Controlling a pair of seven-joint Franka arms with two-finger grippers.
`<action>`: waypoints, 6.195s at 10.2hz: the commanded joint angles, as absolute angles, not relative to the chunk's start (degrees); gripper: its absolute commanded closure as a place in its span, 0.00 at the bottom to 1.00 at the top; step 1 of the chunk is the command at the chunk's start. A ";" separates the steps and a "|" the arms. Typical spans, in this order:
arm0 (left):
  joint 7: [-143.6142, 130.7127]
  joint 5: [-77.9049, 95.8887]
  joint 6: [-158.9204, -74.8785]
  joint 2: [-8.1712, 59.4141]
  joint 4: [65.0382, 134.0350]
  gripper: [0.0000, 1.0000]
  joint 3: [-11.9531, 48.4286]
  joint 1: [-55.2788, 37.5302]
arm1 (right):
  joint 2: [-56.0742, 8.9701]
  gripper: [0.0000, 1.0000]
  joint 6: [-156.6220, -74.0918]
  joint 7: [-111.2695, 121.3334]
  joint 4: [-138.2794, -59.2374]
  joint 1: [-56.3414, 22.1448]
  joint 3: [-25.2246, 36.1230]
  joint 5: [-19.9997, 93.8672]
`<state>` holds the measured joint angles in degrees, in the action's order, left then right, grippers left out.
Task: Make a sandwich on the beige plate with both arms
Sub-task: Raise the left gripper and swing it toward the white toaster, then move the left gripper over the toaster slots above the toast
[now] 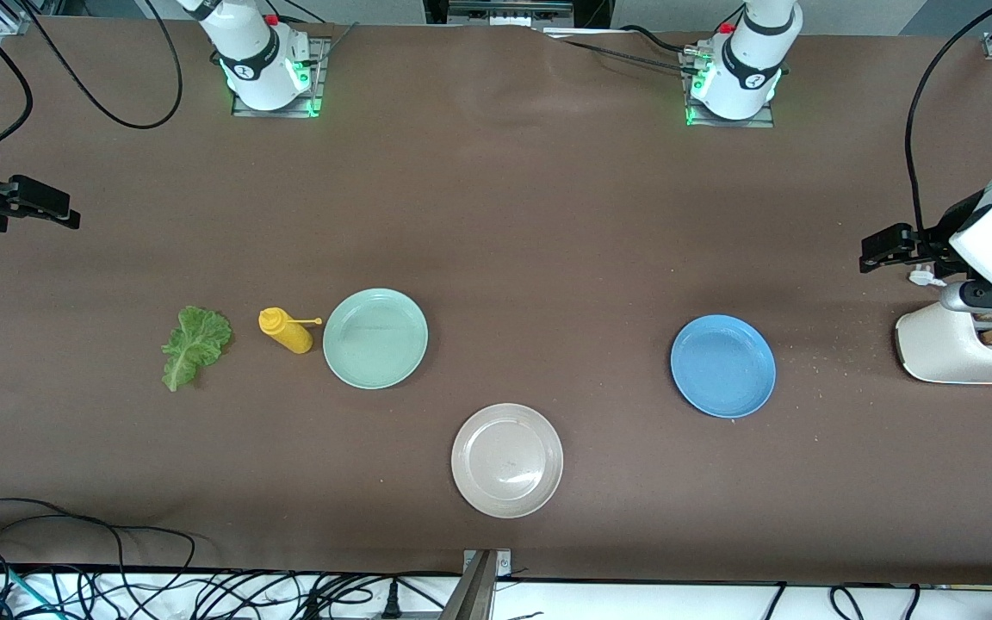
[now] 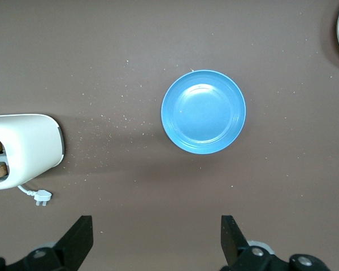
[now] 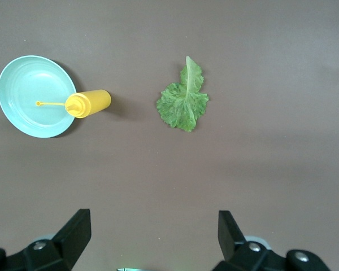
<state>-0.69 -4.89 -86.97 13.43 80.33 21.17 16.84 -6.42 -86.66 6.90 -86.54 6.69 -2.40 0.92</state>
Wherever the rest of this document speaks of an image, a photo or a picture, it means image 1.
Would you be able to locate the green lettuce leaf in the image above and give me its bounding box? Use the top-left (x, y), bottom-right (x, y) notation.
top-left (160, 306), bottom-right (234, 393)

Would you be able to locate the blue plate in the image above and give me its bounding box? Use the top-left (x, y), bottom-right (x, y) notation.
top-left (670, 314), bottom-right (778, 420)

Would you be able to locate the mint green plate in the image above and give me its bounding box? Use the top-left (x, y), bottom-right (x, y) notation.
top-left (322, 288), bottom-right (430, 391)

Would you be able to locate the beige plate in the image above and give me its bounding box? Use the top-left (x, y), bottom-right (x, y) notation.
top-left (450, 403), bottom-right (565, 519)

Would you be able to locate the white toaster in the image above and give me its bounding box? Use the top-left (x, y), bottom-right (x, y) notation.
top-left (894, 297), bottom-right (992, 385)

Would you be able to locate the yellow mustard squeeze bottle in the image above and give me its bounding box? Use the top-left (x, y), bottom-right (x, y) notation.
top-left (257, 307), bottom-right (324, 355)

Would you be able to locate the white power strip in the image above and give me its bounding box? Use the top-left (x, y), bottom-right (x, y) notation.
top-left (449, 0), bottom-right (574, 25)

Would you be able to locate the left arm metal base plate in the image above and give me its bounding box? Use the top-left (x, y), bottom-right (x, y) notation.
top-left (681, 43), bottom-right (777, 130)

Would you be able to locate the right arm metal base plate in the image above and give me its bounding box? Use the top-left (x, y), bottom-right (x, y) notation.
top-left (231, 36), bottom-right (330, 119)

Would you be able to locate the black base cable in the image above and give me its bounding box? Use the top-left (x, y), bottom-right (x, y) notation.
top-left (539, 24), bottom-right (705, 80)

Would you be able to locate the black floor cable loop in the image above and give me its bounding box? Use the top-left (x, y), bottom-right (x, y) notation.
top-left (0, 498), bottom-right (197, 604)

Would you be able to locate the teal cable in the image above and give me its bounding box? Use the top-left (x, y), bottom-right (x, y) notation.
top-left (0, 564), bottom-right (62, 620)

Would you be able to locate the aluminium frame beam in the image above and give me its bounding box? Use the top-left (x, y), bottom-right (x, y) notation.
top-left (440, 549), bottom-right (514, 620)

